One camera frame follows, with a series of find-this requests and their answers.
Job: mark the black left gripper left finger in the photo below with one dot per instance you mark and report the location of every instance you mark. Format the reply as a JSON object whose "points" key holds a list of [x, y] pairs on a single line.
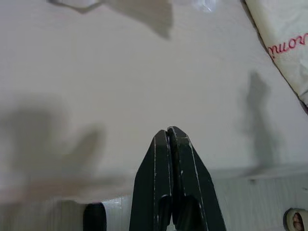
{"points": [[151, 187]]}

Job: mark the cream cartoon print blanket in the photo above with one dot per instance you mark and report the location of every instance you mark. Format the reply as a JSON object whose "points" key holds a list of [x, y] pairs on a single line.
{"points": [[284, 29]]}

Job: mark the cream tape roll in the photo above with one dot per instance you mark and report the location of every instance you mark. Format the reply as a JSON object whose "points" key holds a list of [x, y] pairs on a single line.
{"points": [[289, 217]]}

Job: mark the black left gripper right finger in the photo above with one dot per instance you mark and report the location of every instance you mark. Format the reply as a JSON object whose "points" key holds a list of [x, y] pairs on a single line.
{"points": [[195, 192]]}

